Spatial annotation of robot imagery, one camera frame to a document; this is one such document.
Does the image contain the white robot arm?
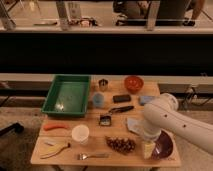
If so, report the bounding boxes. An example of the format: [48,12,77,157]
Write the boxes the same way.
[141,93,213,155]

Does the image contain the green plastic tray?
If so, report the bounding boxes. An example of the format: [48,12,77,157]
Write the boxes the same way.
[42,75,91,118]

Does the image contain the purple bowl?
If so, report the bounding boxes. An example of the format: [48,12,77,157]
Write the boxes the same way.
[151,131,173,160]

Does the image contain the light blue cloth piece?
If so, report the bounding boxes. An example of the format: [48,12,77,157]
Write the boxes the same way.
[126,118,142,135]

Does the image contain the bunch of dark grapes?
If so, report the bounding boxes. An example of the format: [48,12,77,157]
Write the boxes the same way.
[105,137,136,155]

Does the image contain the wooden table board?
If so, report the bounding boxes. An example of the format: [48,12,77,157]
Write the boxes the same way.
[30,80,181,167]

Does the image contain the blue sponge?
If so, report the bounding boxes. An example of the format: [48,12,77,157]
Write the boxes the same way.
[139,96,154,106]

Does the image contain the black rectangular block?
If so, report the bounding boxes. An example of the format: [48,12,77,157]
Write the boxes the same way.
[113,94,131,103]

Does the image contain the red bowl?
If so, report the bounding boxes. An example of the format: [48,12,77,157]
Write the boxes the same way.
[124,76,144,94]

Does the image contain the metal fork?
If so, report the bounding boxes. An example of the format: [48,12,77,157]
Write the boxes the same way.
[77,153,109,160]

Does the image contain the blue plastic cup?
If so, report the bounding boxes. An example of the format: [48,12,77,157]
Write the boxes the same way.
[92,93,104,108]

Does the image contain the white paper cup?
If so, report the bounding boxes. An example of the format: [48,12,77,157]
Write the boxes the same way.
[71,124,90,145]

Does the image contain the small metal cup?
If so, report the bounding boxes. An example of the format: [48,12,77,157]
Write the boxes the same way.
[98,79,108,91]

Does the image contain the orange carrot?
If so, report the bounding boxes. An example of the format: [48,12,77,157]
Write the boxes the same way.
[43,124,67,131]

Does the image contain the person seated in background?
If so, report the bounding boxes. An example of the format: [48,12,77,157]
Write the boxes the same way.
[113,0,206,26]

